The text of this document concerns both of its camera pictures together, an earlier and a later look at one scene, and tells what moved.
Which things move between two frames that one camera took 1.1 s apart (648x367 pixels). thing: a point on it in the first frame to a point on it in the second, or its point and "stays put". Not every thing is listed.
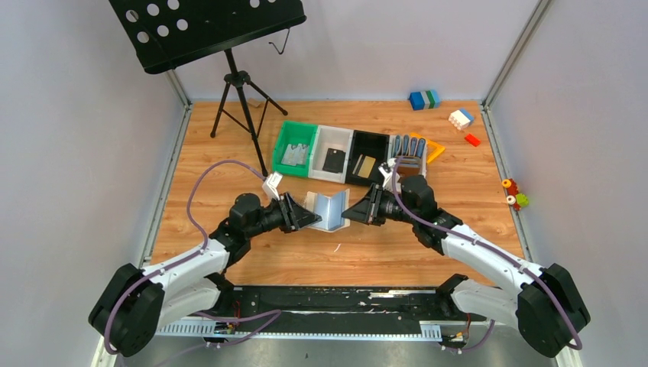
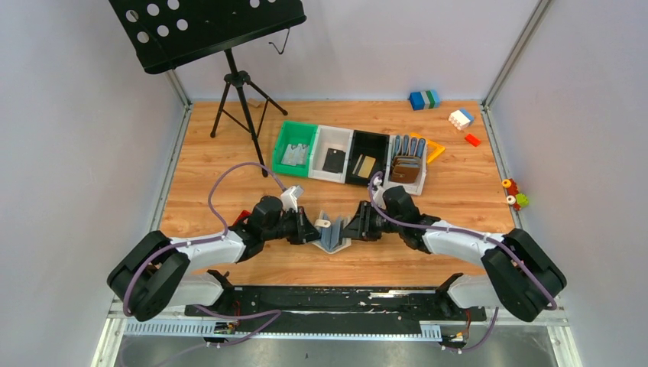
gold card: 366,167 stays put
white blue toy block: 461,119 stays put
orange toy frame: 439,149 stays put
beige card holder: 330,209 to 331,229
